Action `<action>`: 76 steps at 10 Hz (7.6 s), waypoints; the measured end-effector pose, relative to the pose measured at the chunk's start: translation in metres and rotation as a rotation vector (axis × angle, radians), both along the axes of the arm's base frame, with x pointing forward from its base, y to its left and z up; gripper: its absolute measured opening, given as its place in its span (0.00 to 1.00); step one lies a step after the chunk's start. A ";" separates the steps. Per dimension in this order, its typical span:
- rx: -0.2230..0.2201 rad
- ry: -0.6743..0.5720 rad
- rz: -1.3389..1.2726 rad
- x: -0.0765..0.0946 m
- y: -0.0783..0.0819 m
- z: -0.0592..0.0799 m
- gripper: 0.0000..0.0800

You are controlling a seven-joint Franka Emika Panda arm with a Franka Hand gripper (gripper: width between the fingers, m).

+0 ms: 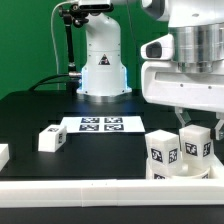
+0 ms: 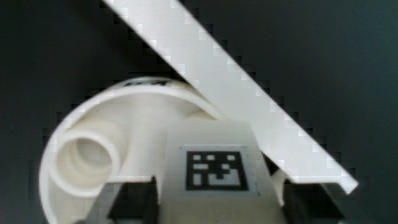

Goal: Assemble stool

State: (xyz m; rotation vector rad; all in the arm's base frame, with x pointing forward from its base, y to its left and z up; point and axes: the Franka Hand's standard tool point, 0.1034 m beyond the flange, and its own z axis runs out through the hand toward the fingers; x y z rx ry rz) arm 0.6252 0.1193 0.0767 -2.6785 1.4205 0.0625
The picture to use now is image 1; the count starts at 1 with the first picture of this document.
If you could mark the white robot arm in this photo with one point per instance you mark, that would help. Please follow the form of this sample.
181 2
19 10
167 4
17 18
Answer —
183 69

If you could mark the white round stool seat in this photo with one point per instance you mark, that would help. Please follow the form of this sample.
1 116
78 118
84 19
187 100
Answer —
186 173

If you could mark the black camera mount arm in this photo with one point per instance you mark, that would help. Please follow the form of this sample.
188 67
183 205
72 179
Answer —
72 17

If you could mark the white U-shaped fence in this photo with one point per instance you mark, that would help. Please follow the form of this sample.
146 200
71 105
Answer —
115 192

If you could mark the black rear camera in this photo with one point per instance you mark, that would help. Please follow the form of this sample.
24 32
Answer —
94 5

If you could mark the white marker sheet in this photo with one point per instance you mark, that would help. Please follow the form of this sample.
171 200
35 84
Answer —
129 124

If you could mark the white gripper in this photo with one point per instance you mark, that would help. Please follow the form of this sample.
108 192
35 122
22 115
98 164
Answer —
162 83

